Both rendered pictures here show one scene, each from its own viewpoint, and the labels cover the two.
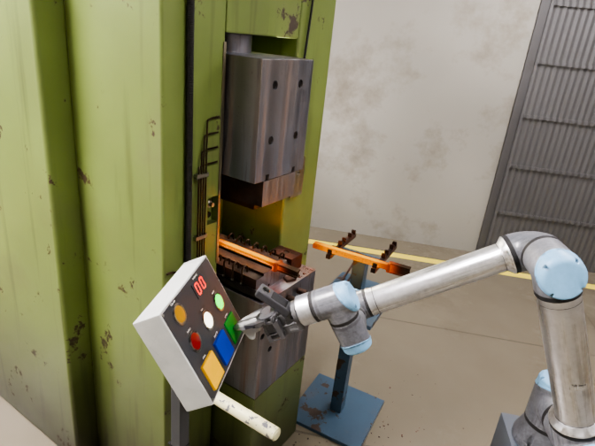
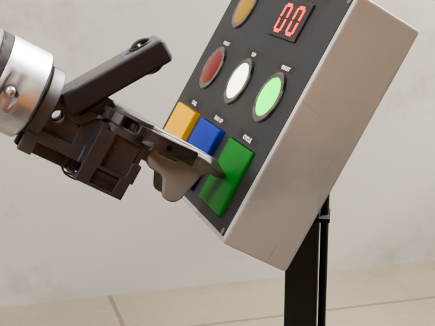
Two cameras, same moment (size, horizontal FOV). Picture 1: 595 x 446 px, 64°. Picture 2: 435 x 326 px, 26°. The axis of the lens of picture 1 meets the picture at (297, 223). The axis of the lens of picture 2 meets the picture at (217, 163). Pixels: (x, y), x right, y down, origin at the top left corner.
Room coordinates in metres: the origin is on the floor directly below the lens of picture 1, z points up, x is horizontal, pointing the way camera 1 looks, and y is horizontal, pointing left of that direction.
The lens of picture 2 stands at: (2.07, -0.23, 1.28)
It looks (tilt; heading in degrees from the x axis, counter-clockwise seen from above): 15 degrees down; 156
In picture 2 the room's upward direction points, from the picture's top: straight up
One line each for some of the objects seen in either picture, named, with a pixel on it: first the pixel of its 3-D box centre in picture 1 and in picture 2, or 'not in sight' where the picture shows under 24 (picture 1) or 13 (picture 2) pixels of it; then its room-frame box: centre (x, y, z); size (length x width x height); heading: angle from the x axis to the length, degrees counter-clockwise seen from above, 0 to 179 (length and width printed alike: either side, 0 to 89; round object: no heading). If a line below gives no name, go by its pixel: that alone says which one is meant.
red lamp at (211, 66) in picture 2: (195, 341); (212, 67); (1.01, 0.23, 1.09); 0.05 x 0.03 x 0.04; 149
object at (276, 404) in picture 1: (230, 389); not in sight; (1.80, 0.24, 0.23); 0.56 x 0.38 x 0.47; 59
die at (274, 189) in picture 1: (235, 175); not in sight; (1.75, 0.26, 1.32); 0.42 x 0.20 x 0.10; 59
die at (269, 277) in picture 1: (230, 258); not in sight; (1.75, 0.26, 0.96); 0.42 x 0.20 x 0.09; 59
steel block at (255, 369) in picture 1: (235, 307); not in sight; (1.80, 0.24, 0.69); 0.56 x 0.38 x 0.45; 59
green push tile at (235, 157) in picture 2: (231, 327); (230, 178); (1.20, 0.17, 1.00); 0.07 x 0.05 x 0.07; 174
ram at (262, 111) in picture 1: (245, 109); not in sight; (1.78, 0.24, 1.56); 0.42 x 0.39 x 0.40; 59
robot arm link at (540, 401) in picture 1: (557, 401); not in sight; (1.29, -0.93, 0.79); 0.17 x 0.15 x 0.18; 177
